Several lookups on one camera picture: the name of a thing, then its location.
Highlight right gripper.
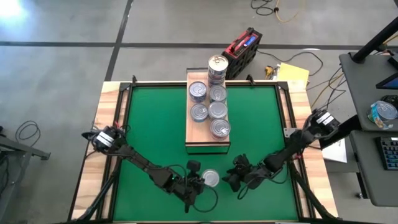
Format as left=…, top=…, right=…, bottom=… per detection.
left=221, top=153, right=271, bottom=193

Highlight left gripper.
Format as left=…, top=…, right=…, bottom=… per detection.
left=170, top=159, right=206, bottom=214

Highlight white green-label can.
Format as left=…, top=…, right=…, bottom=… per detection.
left=208, top=101, right=229, bottom=118

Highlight blue fish-print can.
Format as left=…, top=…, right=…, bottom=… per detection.
left=188, top=81, right=208, bottom=100

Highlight green table mat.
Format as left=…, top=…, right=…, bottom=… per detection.
left=113, top=85, right=300, bottom=222

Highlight white paper sheet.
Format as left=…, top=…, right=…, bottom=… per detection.
left=322, top=138, right=348, bottom=164

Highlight yellow paper pad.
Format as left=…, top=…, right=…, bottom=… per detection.
left=275, top=62, right=311, bottom=85

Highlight black desk beam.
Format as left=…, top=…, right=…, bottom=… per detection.
left=318, top=114, right=363, bottom=150

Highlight red black power station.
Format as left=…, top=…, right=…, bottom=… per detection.
left=221, top=27, right=264, bottom=80

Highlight grey desk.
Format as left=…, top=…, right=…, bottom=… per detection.
left=338, top=52, right=398, bottom=131
left=349, top=129, right=398, bottom=208

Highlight black keyboard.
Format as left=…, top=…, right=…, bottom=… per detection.
left=374, top=136, right=398, bottom=171

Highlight black headphones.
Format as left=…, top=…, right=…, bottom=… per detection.
left=381, top=95, right=398, bottom=106

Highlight grey metal stand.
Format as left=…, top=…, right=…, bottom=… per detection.
left=0, top=126, right=52, bottom=224

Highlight black tablet screen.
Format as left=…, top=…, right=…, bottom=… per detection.
left=375, top=71, right=398, bottom=91

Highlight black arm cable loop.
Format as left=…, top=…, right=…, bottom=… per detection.
left=237, top=167, right=289, bottom=200
left=192, top=185, right=220, bottom=214

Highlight wooden shelf black metal frame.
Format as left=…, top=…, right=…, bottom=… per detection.
left=185, top=67, right=231, bottom=156

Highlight black metal table frame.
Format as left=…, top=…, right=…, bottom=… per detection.
left=67, top=74, right=343, bottom=224

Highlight black cable bundle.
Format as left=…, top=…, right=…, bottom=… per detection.
left=307, top=67, right=348, bottom=110

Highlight black power cable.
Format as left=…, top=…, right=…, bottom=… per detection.
left=257, top=49, right=325, bottom=77

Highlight coiled black cable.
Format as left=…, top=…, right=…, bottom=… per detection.
left=14, top=120, right=42, bottom=144

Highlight yellow cable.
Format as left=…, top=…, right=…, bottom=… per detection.
left=274, top=0, right=307, bottom=24

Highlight black floor cable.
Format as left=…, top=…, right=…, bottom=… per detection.
left=250, top=0, right=277, bottom=17

